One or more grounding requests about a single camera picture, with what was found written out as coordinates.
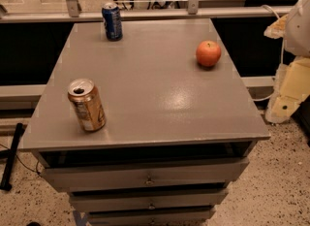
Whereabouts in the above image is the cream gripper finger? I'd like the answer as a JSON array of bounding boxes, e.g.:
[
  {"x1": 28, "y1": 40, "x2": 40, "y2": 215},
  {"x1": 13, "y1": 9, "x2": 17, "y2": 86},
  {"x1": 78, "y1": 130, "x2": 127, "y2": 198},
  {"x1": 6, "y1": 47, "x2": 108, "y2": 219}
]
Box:
[
  {"x1": 263, "y1": 15, "x2": 288, "y2": 39},
  {"x1": 265, "y1": 56, "x2": 310, "y2": 123}
]

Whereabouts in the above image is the orange soda can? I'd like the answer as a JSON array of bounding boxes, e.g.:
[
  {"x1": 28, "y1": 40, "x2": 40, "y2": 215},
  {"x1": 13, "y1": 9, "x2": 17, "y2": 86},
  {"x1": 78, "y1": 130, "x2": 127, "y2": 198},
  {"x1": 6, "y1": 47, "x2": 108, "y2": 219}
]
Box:
[{"x1": 68, "y1": 79, "x2": 106, "y2": 132}]

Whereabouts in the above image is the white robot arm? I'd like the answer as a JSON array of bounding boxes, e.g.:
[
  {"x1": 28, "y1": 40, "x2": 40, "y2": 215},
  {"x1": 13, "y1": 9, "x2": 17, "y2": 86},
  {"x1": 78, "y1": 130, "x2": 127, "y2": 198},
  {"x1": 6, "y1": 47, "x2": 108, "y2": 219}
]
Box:
[{"x1": 264, "y1": 0, "x2": 310, "y2": 123}]

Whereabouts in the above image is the blue pepsi can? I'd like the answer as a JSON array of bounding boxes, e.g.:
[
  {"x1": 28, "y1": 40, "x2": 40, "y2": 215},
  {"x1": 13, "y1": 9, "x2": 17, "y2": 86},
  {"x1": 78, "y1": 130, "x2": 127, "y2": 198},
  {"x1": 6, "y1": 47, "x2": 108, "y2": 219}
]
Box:
[{"x1": 102, "y1": 2, "x2": 123, "y2": 41}]

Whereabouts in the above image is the red apple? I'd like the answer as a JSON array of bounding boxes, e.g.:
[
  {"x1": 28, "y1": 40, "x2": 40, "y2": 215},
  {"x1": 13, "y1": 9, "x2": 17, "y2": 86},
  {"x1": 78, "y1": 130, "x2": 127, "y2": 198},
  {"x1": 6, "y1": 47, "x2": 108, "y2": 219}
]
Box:
[{"x1": 196, "y1": 41, "x2": 222, "y2": 67}]

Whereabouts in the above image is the top grey drawer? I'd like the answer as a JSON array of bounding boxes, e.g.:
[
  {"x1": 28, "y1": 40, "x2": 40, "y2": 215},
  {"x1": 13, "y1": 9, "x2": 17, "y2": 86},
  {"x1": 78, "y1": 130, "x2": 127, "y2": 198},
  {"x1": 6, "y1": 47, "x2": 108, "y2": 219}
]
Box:
[{"x1": 43, "y1": 157, "x2": 249, "y2": 192}]

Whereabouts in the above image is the grey drawer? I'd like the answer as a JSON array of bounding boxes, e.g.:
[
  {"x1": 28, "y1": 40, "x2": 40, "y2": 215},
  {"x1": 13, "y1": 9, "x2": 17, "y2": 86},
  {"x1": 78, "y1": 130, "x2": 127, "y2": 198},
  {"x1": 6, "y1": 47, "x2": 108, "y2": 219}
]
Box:
[
  {"x1": 88, "y1": 207, "x2": 215, "y2": 226},
  {"x1": 70, "y1": 189, "x2": 228, "y2": 212},
  {"x1": 43, "y1": 157, "x2": 249, "y2": 192}
]

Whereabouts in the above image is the grey drawer cabinet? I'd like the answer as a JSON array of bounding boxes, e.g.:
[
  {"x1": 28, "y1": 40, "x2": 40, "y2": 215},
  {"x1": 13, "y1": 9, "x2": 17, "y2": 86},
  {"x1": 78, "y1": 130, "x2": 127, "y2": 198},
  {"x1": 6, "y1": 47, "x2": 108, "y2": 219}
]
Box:
[{"x1": 18, "y1": 18, "x2": 271, "y2": 226}]

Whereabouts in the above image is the bottom grey drawer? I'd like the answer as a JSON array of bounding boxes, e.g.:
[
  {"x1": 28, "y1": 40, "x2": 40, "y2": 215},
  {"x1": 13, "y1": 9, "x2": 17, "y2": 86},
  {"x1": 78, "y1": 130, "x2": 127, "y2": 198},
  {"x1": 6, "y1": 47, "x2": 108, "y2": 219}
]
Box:
[{"x1": 88, "y1": 207, "x2": 215, "y2": 226}]

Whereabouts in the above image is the middle grey drawer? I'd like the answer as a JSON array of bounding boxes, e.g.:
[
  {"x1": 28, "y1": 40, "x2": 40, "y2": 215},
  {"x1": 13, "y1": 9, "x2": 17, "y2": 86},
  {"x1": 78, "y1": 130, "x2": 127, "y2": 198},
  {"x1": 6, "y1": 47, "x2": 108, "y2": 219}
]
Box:
[{"x1": 70, "y1": 189, "x2": 228, "y2": 212}]

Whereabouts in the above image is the black bar on floor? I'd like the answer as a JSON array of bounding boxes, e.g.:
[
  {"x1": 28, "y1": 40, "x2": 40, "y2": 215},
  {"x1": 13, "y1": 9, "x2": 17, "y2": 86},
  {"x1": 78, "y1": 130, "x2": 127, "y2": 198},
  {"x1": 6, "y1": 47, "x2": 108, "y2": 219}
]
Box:
[{"x1": 0, "y1": 123, "x2": 24, "y2": 191}]

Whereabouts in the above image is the white cable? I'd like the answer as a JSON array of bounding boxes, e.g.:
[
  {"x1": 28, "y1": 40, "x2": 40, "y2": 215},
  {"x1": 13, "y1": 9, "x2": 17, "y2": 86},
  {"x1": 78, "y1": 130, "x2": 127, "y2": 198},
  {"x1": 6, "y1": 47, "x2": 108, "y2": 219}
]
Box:
[{"x1": 251, "y1": 4, "x2": 287, "y2": 103}]

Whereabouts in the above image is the metal railing frame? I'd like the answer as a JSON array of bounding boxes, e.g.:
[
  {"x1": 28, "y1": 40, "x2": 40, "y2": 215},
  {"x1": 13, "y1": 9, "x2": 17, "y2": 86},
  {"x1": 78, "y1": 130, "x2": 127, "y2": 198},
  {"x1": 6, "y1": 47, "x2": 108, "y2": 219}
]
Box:
[{"x1": 0, "y1": 0, "x2": 310, "y2": 24}]

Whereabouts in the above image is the thin black floor cable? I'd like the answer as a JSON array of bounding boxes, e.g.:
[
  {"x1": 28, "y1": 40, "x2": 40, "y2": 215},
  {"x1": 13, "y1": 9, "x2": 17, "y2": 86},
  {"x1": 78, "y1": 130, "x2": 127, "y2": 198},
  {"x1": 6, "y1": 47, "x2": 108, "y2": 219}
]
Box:
[{"x1": 0, "y1": 143, "x2": 42, "y2": 175}]

